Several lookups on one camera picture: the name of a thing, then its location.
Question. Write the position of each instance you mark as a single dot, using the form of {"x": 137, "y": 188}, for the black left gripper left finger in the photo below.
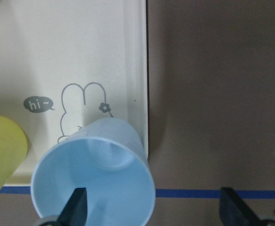
{"x": 75, "y": 211}

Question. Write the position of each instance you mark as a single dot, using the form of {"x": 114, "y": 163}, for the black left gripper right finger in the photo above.
{"x": 233, "y": 211}

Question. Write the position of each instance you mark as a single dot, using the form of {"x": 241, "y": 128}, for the light blue cup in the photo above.
{"x": 106, "y": 158}

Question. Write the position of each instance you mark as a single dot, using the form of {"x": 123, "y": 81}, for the yellow ikea cup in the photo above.
{"x": 13, "y": 148}

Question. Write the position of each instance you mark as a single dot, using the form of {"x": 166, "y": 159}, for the cream serving tray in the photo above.
{"x": 67, "y": 63}

